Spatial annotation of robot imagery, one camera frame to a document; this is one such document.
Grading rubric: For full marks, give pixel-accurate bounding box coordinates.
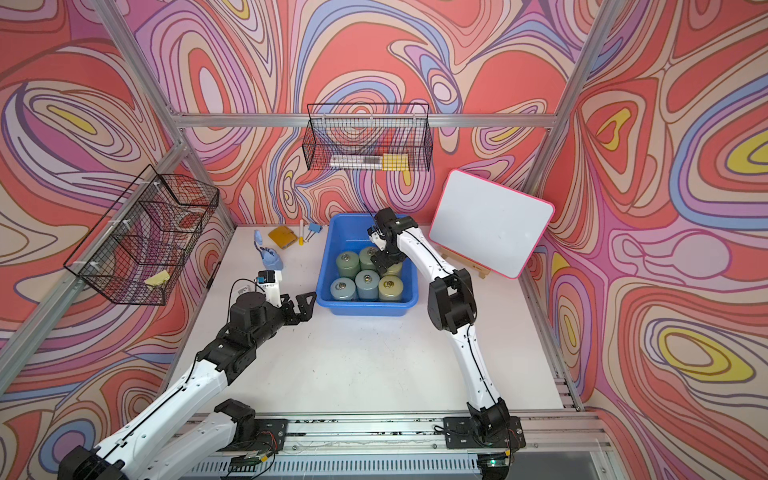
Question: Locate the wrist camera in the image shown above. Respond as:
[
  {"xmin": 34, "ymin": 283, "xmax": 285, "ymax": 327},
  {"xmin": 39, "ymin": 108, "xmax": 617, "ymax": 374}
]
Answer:
[
  {"xmin": 374, "ymin": 208, "xmax": 418, "ymax": 241},
  {"xmin": 256, "ymin": 270, "xmax": 282, "ymax": 307}
]

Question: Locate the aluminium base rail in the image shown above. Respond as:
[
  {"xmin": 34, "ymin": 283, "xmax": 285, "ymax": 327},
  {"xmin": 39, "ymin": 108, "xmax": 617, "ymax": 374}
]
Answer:
[{"xmin": 101, "ymin": 410, "xmax": 625, "ymax": 480}]

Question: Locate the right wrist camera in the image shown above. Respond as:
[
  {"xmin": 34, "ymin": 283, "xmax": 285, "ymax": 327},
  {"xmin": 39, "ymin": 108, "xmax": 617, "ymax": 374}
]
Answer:
[{"xmin": 374, "ymin": 208, "xmax": 418, "ymax": 241}]

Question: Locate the blue binder clip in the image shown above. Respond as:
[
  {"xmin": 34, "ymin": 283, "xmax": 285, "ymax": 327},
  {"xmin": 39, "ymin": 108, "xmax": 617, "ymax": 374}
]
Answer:
[{"xmin": 305, "ymin": 223, "xmax": 323, "ymax": 242}]

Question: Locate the blue plastic basket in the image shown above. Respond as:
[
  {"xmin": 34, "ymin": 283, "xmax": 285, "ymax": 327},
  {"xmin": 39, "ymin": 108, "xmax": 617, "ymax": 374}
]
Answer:
[{"xmin": 316, "ymin": 213, "xmax": 419, "ymax": 317}]

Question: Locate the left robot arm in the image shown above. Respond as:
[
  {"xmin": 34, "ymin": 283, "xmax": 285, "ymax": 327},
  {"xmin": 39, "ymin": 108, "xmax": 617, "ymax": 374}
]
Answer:
[{"xmin": 57, "ymin": 291, "xmax": 317, "ymax": 479}]

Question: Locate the wooden easel stand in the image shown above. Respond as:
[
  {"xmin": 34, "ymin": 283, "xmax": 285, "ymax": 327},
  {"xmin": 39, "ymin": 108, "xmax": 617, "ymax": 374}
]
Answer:
[{"xmin": 439, "ymin": 246, "xmax": 491, "ymax": 279}]

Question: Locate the white board pink frame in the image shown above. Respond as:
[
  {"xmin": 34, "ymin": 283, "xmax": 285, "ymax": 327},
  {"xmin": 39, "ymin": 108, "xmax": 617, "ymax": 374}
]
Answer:
[{"xmin": 429, "ymin": 170, "xmax": 555, "ymax": 279}]

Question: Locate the yellow sponge in left basket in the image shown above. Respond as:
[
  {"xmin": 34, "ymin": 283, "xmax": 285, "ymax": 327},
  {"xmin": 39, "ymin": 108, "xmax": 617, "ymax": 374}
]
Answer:
[{"xmin": 144, "ymin": 270, "xmax": 171, "ymax": 288}]

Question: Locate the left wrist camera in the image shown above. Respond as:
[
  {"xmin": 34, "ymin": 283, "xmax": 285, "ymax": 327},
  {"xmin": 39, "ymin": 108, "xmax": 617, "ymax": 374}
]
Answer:
[{"xmin": 256, "ymin": 270, "xmax": 282, "ymax": 307}]

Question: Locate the black wire basket back wall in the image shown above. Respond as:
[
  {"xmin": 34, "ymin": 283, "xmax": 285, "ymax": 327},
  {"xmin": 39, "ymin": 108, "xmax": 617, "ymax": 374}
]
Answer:
[{"xmin": 302, "ymin": 101, "xmax": 434, "ymax": 172}]

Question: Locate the yellow leather wallet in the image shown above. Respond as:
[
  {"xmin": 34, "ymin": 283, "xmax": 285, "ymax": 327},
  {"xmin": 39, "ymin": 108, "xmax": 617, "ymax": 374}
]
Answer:
[{"xmin": 268, "ymin": 225, "xmax": 299, "ymax": 249}]

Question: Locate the yellow item in back basket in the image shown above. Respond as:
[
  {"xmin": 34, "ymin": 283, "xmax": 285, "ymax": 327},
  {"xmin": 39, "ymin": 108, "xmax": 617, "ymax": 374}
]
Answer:
[{"xmin": 381, "ymin": 153, "xmax": 410, "ymax": 171}]

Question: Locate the white tube in back basket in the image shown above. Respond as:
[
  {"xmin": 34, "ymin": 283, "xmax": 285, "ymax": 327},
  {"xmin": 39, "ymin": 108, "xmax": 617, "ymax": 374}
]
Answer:
[{"xmin": 329, "ymin": 154, "xmax": 383, "ymax": 170}]

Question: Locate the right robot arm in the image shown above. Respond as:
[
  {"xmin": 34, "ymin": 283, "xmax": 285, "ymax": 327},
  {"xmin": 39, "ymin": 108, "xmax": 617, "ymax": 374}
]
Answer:
[{"xmin": 368, "ymin": 208, "xmax": 523, "ymax": 452}]

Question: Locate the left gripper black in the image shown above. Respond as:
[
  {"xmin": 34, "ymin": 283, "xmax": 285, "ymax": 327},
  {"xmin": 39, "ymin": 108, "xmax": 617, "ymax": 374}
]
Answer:
[{"xmin": 248, "ymin": 289, "xmax": 315, "ymax": 351}]

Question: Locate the black wire basket left wall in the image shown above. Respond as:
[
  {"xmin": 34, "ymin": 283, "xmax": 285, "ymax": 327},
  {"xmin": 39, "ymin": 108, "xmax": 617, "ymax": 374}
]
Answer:
[{"xmin": 63, "ymin": 166, "xmax": 220, "ymax": 306}]

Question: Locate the black wire basket wall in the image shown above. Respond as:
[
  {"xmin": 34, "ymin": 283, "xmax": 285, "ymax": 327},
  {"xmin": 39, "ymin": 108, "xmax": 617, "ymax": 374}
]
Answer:
[
  {"xmin": 302, "ymin": 101, "xmax": 434, "ymax": 172},
  {"xmin": 63, "ymin": 166, "xmax": 220, "ymax": 306}
]

